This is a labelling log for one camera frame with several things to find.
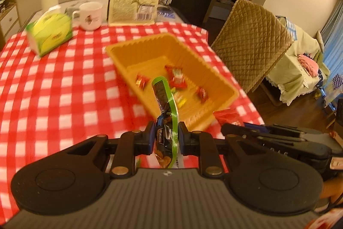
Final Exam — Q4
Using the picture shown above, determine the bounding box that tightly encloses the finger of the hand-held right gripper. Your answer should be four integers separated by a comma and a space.
221, 123, 304, 142
242, 122, 303, 135

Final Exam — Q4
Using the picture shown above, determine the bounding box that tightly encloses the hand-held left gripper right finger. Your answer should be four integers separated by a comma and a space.
178, 121, 271, 179

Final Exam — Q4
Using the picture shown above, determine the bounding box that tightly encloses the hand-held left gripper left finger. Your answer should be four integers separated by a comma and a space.
63, 120, 156, 179

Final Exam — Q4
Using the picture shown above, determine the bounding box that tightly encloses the plain red snack packet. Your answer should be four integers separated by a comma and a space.
213, 108, 244, 127

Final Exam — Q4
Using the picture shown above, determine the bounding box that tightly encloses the small yellow candy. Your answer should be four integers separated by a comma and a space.
170, 87, 187, 107

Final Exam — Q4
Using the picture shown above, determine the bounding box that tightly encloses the long green black snack packet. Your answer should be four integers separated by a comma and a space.
151, 76, 185, 169

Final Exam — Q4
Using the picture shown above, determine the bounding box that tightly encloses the red gold candy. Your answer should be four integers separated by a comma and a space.
196, 87, 208, 103
135, 74, 150, 90

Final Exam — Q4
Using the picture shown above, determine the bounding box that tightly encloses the red white candy packet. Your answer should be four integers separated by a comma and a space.
164, 65, 187, 89

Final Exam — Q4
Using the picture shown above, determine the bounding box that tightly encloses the orange plastic tray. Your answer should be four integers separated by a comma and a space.
105, 33, 240, 131

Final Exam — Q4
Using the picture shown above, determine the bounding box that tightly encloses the person's right forearm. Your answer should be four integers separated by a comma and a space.
320, 178, 343, 204

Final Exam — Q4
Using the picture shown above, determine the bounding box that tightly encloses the sofa with green cover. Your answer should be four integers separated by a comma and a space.
264, 16, 331, 106

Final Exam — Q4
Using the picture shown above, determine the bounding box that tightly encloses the pink cloth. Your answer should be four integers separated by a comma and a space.
297, 54, 319, 76

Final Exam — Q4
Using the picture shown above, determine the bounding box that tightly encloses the chair with quilted cover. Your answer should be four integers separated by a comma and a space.
210, 0, 295, 94

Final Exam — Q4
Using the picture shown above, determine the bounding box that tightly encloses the red checked tablecloth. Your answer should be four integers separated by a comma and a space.
0, 21, 266, 221

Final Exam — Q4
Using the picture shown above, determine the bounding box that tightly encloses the blue checked cloth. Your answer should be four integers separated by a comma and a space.
284, 17, 298, 40

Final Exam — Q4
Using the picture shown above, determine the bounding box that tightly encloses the blue curtain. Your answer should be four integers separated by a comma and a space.
320, 0, 343, 68

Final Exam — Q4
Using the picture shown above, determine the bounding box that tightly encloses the white mug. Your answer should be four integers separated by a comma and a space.
72, 2, 103, 31

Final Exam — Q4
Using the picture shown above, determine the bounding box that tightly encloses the green tissue pack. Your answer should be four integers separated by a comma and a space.
25, 7, 73, 57

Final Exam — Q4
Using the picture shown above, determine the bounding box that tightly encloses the wooden sideboard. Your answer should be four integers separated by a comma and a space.
0, 0, 21, 43

